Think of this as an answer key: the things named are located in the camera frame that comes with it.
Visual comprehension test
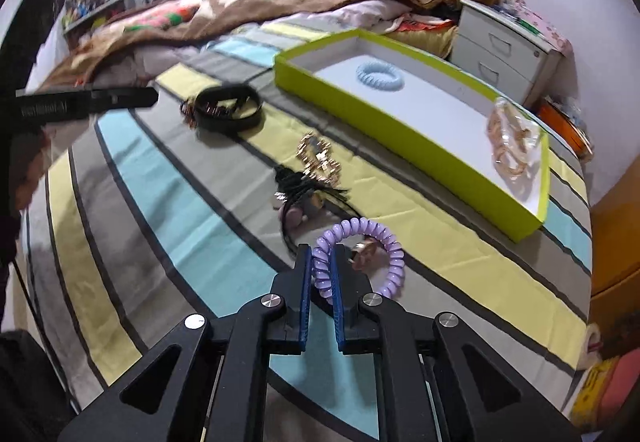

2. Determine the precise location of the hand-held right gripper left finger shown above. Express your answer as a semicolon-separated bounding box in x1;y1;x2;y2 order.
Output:
57;243;313;442

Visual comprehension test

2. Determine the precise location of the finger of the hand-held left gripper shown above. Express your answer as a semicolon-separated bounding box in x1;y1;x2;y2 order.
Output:
15;87;160;128

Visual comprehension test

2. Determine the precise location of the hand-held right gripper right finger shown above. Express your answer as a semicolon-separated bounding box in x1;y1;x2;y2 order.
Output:
330;244;583;442

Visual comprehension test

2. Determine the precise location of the purple spiral hair tie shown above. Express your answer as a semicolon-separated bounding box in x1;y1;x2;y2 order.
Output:
311;217;405;300

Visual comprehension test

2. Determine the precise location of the black tasselled hair tie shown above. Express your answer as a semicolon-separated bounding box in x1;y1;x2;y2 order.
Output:
272;164;363;255

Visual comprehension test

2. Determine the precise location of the black wristband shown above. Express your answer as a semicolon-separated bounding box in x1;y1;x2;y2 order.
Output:
192;84;264;133

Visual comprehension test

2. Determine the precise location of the gold chain hair clip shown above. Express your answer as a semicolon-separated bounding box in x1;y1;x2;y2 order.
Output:
297;133;343;185

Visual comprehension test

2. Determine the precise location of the white tray with green rim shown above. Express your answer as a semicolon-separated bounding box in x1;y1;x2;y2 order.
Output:
273;28;551;243

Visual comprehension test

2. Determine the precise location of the cluttered grey shelf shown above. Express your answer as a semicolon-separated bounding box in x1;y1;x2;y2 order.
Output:
62;0;137;34

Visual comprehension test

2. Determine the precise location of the black cabinet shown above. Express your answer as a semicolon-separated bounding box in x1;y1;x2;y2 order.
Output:
0;0;68;90

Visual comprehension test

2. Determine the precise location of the dark clothing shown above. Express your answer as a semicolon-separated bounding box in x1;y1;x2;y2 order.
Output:
0;329;78;442

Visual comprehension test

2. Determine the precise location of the brown blanket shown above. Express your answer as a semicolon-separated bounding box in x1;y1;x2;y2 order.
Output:
37;0;451;93

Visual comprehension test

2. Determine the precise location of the pink translucent hair claw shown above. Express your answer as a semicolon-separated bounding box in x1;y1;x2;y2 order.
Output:
487;97;543;180

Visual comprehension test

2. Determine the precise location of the yellow box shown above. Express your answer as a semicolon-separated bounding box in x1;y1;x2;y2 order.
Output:
570;362;621;428

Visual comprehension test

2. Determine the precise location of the wooden wardrobe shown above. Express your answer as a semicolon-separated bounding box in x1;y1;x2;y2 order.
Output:
587;182;640;318

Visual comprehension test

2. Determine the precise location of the pink plastic bin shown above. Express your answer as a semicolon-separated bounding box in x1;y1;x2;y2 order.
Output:
595;352;640;428

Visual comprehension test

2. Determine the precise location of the olive pillow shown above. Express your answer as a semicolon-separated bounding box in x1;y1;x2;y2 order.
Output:
385;22;458;58

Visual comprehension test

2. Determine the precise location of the orange box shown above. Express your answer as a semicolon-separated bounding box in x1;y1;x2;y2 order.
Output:
537;97;593;158

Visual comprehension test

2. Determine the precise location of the red printed pillow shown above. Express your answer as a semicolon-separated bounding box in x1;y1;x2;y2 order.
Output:
397;14;453;33

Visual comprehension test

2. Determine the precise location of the white drawer cabinet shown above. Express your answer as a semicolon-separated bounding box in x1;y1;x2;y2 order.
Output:
450;0;561;108

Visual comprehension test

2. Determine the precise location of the pink flowered box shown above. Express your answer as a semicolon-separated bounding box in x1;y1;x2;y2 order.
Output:
505;0;573;55

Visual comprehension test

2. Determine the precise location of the beaded bracelet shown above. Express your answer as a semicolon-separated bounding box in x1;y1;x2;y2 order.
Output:
180;99;201;128

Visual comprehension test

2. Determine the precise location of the blue spiral hair tie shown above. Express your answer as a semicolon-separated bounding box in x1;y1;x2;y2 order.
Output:
356;61;405;93

